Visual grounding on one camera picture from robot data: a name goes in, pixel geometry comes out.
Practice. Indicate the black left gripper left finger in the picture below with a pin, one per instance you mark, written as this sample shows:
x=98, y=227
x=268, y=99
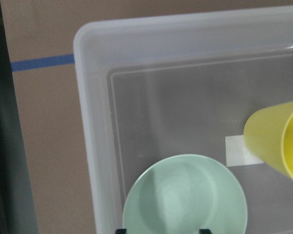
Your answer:
x=120, y=231

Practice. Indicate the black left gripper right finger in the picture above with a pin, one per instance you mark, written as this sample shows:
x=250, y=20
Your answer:
x=204, y=231

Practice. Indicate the green ceramic bowl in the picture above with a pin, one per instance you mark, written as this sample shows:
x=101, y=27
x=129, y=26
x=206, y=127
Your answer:
x=186, y=194

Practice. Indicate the yellow plastic cup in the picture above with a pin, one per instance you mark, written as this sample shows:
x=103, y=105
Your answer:
x=268, y=134

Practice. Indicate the white label in box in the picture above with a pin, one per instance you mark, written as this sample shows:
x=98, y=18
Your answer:
x=237, y=154

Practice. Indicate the clear plastic storage box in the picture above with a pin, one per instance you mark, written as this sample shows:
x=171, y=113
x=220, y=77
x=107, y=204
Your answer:
x=156, y=87

